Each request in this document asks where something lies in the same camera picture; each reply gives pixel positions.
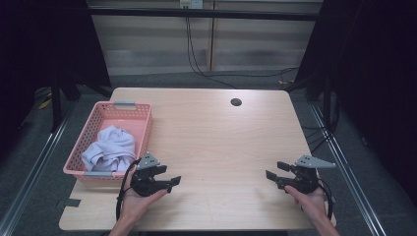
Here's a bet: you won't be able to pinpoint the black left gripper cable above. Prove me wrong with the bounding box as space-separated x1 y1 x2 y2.
115 157 143 221

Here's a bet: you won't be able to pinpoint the black stand leg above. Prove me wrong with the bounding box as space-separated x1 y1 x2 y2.
49 73 64 134

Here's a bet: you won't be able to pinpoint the lavender printed garment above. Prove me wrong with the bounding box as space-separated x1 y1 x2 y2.
81 124 139 173

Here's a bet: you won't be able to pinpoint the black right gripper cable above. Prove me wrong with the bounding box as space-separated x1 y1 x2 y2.
316 177 335 221

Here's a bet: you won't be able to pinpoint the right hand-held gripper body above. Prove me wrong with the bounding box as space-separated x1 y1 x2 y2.
284 154 337 195

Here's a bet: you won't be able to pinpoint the black hanging power cable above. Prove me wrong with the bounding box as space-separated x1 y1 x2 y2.
187 8 300 79
184 8 238 89

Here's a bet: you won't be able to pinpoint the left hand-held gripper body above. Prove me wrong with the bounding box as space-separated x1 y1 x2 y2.
130 151 172 198

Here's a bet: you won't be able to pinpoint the metal floor rail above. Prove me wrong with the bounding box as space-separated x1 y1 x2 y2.
0 97 78 236
309 100 389 236

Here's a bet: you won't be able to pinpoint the black curtain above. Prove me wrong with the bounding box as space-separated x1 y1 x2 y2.
293 0 417 207
0 0 112 158

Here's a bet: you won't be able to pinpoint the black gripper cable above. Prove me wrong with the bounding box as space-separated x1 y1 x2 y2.
316 177 335 221
115 157 143 221

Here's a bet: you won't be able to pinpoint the pink perforated plastic basket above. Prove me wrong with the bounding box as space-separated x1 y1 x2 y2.
62 100 154 183

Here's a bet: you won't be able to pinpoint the black floor cables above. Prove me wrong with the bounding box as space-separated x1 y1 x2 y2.
300 94 342 155

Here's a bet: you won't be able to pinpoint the person's right hand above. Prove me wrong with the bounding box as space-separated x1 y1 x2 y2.
283 185 329 225

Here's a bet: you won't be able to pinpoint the wooden partition post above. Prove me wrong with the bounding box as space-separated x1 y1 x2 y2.
208 0 216 73

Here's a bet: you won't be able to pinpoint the black horizontal metal bar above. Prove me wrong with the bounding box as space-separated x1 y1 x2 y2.
88 7 325 23

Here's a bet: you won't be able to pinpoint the person's left hand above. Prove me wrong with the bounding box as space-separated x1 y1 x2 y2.
119 170 168 228

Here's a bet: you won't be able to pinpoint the yellow floor object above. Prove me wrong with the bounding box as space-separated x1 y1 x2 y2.
37 97 54 111

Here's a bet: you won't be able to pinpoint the black tape strip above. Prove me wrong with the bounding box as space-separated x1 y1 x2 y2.
54 197 83 208

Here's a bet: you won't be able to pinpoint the white wall power socket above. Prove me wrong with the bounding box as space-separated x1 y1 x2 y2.
178 0 205 10

